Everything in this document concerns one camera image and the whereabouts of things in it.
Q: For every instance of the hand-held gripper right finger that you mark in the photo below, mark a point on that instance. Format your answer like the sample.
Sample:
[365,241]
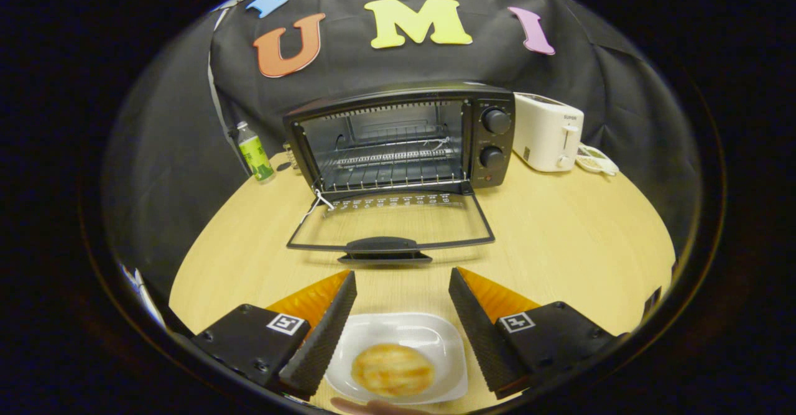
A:
[482,340]

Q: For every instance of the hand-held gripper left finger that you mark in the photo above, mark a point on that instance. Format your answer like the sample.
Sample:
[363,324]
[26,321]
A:
[320,340]

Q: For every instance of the round golden bread bun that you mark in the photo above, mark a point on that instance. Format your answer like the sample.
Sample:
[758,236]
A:
[393,370]

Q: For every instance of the black toaster oven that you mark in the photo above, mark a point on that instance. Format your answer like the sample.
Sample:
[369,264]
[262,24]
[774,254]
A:
[494,147]

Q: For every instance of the white pop-up toaster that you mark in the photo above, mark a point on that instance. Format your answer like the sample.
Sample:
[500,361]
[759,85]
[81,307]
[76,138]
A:
[547,135]

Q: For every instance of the white square plate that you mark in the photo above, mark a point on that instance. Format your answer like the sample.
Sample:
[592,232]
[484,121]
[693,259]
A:
[404,331]

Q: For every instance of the green label plastic bottle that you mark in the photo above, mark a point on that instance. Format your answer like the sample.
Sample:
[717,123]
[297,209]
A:
[255,153]

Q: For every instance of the small white divided dish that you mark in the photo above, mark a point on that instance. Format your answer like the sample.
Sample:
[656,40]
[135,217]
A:
[597,161]

